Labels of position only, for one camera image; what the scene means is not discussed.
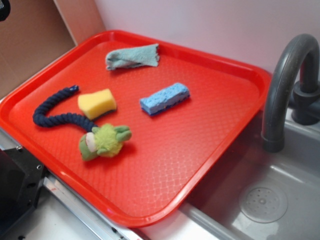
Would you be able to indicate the black object top left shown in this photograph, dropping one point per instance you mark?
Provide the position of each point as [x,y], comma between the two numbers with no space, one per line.
[5,9]

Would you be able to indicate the grey plastic sink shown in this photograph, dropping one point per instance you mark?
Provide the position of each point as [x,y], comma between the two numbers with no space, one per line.
[251,194]

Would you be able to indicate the yellow sponge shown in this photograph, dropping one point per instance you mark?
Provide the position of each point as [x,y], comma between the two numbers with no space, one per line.
[96,104]

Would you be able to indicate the grey faucet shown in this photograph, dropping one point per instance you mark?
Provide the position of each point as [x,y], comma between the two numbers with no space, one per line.
[295,84]

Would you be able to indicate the blue sponge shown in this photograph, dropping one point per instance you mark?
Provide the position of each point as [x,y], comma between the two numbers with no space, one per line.
[164,99]

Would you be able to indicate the red plastic tray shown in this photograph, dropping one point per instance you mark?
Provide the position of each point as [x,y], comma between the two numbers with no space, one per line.
[169,153]

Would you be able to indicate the light blue cloth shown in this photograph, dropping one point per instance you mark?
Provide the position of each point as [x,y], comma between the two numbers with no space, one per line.
[134,57]

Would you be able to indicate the green plush rope toy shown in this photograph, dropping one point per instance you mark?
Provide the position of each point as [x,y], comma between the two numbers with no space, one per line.
[99,141]

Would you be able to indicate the brown cardboard panel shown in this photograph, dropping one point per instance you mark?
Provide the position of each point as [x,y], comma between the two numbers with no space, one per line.
[32,37]

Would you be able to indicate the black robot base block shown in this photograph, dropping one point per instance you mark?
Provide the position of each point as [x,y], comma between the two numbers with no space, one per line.
[21,177]

